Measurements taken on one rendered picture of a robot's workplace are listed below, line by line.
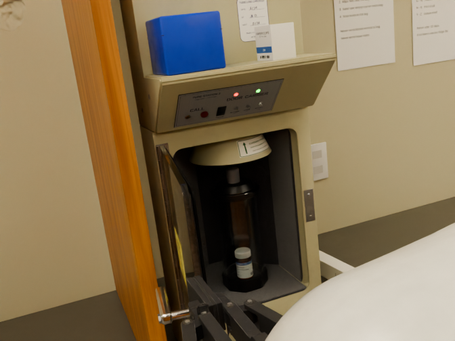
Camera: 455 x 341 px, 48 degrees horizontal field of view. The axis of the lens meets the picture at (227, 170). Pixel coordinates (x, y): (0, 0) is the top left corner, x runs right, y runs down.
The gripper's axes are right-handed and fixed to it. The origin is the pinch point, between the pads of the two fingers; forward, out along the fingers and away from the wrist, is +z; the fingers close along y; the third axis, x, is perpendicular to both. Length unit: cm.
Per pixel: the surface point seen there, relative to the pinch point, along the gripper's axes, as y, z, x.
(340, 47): -76, 87, -19
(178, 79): -9.8, 32.3, -20.4
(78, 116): 2, 87, -12
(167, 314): 1.0, 16.7, 9.4
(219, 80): -16.8, 33.2, -19.1
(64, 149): 7, 87, -4
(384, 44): -91, 87, -18
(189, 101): -12.2, 36.0, -16.3
